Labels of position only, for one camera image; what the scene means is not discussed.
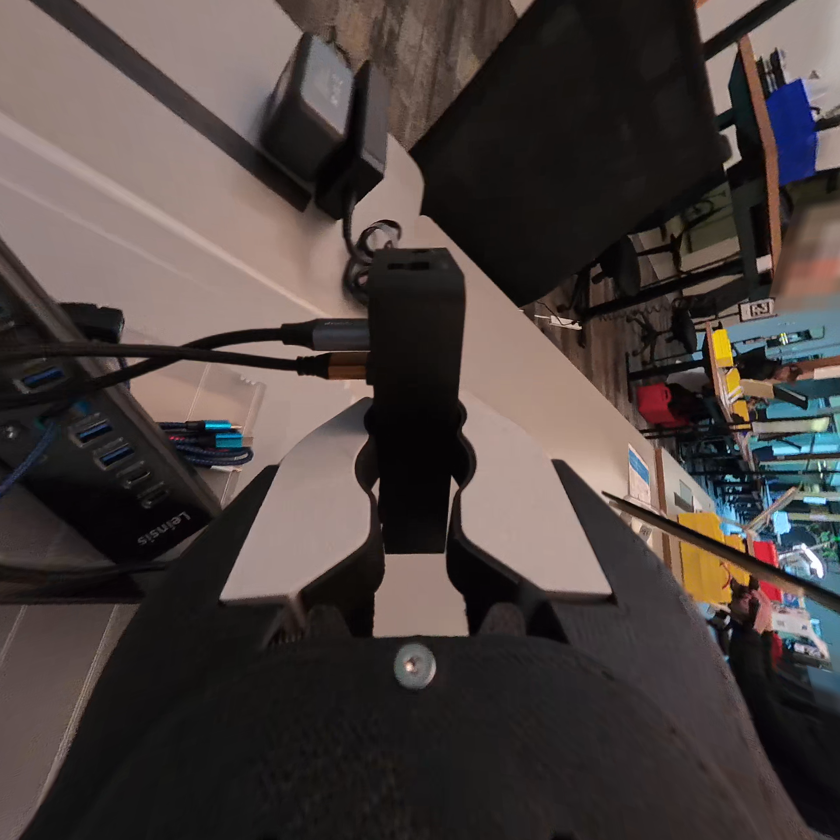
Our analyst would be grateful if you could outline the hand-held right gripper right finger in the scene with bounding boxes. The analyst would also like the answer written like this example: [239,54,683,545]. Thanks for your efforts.
[446,398,616,613]

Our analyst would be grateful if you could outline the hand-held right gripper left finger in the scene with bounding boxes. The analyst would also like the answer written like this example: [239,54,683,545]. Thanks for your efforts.
[218,397,386,632]

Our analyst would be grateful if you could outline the black usb cable orange plug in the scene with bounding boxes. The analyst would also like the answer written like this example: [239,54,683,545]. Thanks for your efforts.
[0,344,370,383]

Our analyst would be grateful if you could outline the small black usb hub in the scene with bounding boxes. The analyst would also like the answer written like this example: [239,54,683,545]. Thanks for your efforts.
[365,247,468,556]

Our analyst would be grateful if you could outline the black usb cable grey plug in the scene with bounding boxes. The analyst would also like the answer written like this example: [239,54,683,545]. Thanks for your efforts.
[0,318,373,411]

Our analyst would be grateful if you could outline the large black multiport usb hub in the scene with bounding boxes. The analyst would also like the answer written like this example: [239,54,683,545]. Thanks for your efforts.
[0,243,223,567]

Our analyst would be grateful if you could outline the clear acrylic box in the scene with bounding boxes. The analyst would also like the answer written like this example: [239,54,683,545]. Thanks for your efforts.
[161,363,268,503]

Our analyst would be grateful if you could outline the red storage bin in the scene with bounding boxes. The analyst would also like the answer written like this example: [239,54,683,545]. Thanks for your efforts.
[635,382,691,429]

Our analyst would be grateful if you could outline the yellow storage bins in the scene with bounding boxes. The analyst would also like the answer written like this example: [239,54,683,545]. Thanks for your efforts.
[676,512,750,606]

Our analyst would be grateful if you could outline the black stool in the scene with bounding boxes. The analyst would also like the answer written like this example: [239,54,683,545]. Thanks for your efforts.
[591,235,680,299]

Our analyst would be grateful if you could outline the black power adapter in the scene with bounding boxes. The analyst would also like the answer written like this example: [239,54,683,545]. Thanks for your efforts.
[258,31,392,221]

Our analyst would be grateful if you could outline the blue storage bin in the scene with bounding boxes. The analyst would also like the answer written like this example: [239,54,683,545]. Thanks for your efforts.
[763,77,820,190]

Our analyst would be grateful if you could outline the bundle of blue usb cables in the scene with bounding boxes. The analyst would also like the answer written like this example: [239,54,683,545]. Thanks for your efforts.
[157,419,256,468]

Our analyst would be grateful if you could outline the thin black strap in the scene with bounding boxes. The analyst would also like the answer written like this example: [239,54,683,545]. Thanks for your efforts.
[602,491,840,615]

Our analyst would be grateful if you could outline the coiled black adapter cable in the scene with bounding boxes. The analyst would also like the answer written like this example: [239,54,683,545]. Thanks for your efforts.
[340,200,403,309]

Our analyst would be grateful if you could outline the blue braided cable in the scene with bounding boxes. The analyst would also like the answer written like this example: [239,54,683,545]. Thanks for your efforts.
[0,420,61,501]

